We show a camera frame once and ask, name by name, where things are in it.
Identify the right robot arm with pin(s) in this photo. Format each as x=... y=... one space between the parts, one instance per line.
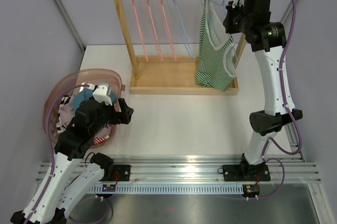
x=267 y=40

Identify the translucent pink plastic basin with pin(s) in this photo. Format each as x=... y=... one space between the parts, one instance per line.
x=94 y=76

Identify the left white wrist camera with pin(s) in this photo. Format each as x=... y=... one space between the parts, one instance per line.
x=101 y=92

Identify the red white striped tank top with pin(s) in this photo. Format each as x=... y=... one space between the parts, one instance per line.
x=100 y=140

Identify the green white striped tank top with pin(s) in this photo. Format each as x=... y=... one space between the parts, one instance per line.
x=216 y=48

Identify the wooden clothes rack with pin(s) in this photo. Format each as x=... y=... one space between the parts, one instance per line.
x=160 y=76

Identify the black white striped tank top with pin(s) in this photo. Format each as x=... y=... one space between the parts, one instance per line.
x=64 y=101

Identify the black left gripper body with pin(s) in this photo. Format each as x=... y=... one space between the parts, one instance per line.
x=108 y=114

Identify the dusty pink tank top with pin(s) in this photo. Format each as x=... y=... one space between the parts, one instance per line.
x=66 y=114

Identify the light blue wire hanger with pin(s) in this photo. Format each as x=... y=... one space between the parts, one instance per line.
x=222 y=4
x=179 y=24

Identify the pink wire hanger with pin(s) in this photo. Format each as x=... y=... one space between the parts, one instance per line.
x=167 y=28
x=152 y=27
x=139 y=29

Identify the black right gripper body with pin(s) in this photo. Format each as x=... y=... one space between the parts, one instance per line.
x=236 y=22

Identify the white slotted cable duct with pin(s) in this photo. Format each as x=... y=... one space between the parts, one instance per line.
x=167 y=189

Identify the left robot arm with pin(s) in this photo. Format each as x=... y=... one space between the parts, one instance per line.
x=55 y=199

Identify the aluminium mounting rail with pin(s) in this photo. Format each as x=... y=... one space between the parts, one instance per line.
x=205 y=169

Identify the teal blue tank top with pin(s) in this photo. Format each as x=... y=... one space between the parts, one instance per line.
x=85 y=94

